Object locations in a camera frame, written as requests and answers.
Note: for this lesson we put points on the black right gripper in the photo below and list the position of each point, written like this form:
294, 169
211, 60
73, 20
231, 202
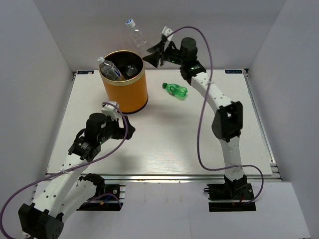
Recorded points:
160, 50

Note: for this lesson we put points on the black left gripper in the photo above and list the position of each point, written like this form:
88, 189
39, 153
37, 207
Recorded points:
120, 131

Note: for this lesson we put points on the clear unlabelled plastic bottle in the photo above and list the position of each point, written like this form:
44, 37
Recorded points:
138, 38

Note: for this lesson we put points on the clear bottle black label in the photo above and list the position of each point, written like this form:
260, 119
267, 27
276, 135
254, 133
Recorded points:
131, 71

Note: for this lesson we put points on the green plastic bottle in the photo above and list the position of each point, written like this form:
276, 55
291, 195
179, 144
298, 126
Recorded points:
175, 90

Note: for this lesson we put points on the clear bottle blue label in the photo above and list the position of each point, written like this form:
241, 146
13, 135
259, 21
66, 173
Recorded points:
109, 70

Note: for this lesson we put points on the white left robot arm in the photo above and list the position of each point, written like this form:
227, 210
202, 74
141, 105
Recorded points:
44, 218

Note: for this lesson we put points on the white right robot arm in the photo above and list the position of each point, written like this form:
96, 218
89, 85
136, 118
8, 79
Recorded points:
228, 114

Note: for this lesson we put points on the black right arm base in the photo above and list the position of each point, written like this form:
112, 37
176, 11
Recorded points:
221, 199

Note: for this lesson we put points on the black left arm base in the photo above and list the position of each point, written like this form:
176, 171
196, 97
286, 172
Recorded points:
109, 199

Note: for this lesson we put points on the orange cylindrical bin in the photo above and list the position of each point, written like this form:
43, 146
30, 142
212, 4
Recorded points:
131, 94

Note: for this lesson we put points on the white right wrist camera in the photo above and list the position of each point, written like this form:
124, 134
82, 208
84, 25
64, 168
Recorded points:
166, 31

